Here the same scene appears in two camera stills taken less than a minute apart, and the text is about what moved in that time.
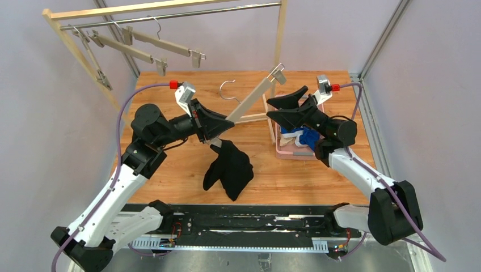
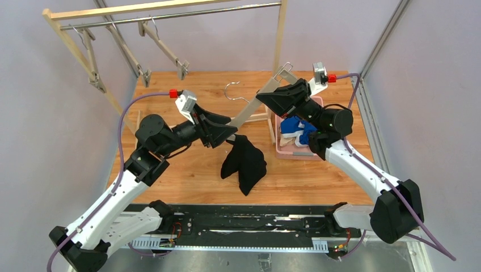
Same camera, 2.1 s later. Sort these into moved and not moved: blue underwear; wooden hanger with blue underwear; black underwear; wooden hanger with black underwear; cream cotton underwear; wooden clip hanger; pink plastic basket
Moved: wooden hanger with black underwear; black underwear; wooden clip hanger; wooden hanger with blue underwear
Not moved: pink plastic basket; cream cotton underwear; blue underwear
